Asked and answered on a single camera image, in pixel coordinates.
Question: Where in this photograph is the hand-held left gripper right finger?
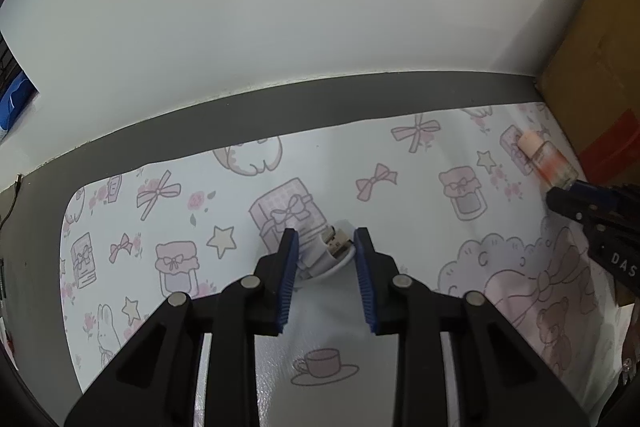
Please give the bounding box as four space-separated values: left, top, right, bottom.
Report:
352 227 591 427

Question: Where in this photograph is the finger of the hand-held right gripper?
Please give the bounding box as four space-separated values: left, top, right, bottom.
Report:
547 187 640 233
574 180 640 204

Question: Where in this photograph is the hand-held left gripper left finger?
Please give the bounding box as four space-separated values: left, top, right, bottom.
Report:
64 228 301 427

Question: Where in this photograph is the small pink bottle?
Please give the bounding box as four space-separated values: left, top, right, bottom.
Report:
516 133 577 190

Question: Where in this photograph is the white usb cable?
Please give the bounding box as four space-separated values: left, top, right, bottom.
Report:
295 219 358 282

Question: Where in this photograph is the brown cardboard box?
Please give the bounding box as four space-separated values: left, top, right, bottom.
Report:
534 0 640 188

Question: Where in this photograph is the white printed table mat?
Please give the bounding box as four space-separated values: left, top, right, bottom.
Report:
59 102 633 427

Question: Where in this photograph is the blue white packet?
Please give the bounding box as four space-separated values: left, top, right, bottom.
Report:
0 74 38 135

